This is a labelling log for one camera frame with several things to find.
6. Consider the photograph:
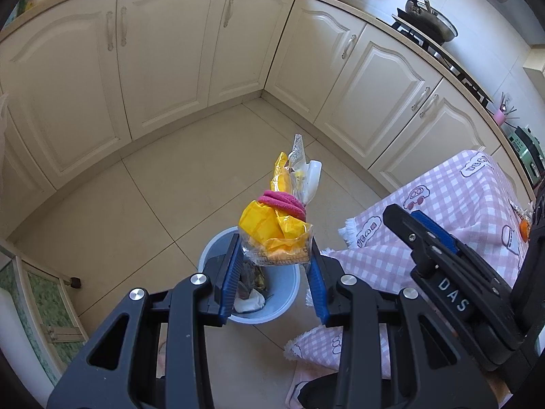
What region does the pink checked tablecloth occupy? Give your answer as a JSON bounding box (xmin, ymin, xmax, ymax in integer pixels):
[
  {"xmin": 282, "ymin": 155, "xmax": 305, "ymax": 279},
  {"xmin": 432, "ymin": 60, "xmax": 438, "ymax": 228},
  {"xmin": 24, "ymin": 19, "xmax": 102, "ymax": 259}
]
[{"xmin": 284, "ymin": 149, "xmax": 537, "ymax": 409}]

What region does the black gas hob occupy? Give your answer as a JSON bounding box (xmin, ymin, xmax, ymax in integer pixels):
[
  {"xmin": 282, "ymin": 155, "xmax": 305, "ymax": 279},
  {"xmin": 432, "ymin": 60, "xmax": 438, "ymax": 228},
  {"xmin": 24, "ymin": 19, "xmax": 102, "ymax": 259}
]
[{"xmin": 392, "ymin": 13, "xmax": 495, "ymax": 109}]

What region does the green electric cooker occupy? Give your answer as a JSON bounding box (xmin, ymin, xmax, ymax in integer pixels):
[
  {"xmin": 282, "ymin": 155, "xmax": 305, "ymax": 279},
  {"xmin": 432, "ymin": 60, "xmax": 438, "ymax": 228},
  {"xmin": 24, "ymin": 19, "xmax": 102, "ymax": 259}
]
[{"xmin": 509, "ymin": 125, "xmax": 545, "ymax": 188}]

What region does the pink ribbed band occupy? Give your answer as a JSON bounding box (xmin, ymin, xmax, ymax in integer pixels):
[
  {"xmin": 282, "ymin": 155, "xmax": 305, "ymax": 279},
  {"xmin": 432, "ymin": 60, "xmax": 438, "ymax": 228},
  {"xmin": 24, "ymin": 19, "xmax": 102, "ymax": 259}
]
[{"xmin": 259, "ymin": 190, "xmax": 307, "ymax": 222}]

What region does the cream lower kitchen cabinet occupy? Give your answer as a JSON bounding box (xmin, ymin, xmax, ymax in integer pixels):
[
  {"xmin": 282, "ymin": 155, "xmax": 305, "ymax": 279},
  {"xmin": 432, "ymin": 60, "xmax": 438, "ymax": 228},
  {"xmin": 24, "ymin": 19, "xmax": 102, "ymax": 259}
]
[{"xmin": 0, "ymin": 0, "xmax": 537, "ymax": 205}]

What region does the green patterned glass door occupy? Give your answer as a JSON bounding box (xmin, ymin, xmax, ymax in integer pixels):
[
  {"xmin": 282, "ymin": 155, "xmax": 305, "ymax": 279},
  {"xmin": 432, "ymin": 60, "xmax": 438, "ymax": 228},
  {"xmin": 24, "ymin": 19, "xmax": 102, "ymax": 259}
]
[{"xmin": 0, "ymin": 239, "xmax": 90, "ymax": 388}]

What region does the wok with lid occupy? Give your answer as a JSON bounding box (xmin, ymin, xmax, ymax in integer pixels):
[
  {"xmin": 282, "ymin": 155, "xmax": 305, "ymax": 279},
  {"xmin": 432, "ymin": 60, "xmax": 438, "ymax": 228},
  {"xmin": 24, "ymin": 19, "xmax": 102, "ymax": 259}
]
[{"xmin": 394, "ymin": 0, "xmax": 458, "ymax": 43}]

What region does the yellow snack packet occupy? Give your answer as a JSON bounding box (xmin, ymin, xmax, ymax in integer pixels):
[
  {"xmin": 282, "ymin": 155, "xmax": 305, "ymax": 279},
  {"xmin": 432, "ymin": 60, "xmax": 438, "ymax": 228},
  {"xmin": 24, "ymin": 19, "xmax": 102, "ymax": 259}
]
[{"xmin": 238, "ymin": 134, "xmax": 323, "ymax": 268}]

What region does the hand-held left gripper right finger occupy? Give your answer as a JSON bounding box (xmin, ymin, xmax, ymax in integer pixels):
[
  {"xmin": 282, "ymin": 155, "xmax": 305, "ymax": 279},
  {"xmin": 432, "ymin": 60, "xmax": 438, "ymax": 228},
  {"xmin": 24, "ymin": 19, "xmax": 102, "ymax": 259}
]
[{"xmin": 306, "ymin": 236, "xmax": 499, "ymax": 409}]

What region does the blue trash bin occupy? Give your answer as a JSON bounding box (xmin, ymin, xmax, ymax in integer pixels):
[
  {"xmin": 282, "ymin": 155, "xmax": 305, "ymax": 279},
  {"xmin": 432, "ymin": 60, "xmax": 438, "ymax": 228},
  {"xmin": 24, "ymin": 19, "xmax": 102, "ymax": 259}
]
[{"xmin": 199, "ymin": 227, "xmax": 301, "ymax": 323}]

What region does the gold foil wrapper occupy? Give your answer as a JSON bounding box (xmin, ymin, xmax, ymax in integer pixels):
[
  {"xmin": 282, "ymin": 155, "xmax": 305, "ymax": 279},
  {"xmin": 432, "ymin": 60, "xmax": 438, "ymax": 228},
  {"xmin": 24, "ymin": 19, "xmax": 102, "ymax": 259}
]
[{"xmin": 243, "ymin": 262, "xmax": 268, "ymax": 292}]

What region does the white plastic bag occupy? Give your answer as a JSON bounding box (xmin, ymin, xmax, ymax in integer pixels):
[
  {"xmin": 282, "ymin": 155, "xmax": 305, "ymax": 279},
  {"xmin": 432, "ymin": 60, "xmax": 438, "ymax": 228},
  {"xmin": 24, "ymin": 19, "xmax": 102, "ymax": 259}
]
[{"xmin": 234, "ymin": 292, "xmax": 265, "ymax": 313}]

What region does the pink utensil cup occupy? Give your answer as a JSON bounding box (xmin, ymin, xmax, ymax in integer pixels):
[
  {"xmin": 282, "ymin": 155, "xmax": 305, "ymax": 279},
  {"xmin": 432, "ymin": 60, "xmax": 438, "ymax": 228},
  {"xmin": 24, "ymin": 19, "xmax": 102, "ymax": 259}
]
[{"xmin": 498, "ymin": 91, "xmax": 518, "ymax": 118}]

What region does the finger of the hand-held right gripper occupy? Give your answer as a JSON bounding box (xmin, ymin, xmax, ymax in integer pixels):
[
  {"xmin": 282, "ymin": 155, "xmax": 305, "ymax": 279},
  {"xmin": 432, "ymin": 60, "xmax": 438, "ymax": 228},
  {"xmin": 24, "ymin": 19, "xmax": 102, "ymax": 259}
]
[
  {"xmin": 411, "ymin": 210, "xmax": 518, "ymax": 294},
  {"xmin": 382, "ymin": 203, "xmax": 461, "ymax": 273}
]

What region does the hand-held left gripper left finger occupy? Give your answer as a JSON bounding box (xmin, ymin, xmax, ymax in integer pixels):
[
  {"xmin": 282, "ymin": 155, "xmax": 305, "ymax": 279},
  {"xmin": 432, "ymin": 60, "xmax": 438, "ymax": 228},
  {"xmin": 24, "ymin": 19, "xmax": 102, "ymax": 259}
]
[{"xmin": 46, "ymin": 234, "xmax": 243, "ymax": 409}]

